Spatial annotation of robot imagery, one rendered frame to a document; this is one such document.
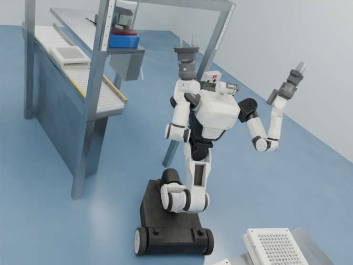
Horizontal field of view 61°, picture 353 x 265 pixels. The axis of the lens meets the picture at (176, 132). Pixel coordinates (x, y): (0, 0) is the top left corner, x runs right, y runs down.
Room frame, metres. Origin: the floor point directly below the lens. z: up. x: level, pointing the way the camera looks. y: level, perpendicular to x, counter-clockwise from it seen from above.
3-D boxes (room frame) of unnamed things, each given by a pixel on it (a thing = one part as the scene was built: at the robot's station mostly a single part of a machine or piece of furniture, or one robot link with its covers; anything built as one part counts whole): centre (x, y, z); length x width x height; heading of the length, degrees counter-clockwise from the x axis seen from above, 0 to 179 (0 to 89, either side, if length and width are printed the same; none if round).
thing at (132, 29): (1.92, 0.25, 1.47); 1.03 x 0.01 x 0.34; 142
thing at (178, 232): (1.65, -0.19, 0.19); 0.64 x 0.52 x 0.33; 23
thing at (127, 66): (1.88, 0.50, 1.15); 0.22 x 0.11 x 0.20; 52
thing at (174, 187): (1.68, -0.18, 0.28); 0.21 x 0.20 x 0.13; 23
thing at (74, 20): (1.89, 0.75, 1.26); 0.62 x 0.38 x 0.04; 52
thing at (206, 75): (2.33, -0.10, 0.98); 0.17 x 0.06 x 0.26; 142
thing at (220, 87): (1.66, -0.18, 1.30); 0.10 x 0.07 x 0.09; 113
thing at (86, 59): (2.12, 1.02, 0.90); 0.25 x 0.24 x 0.02; 142
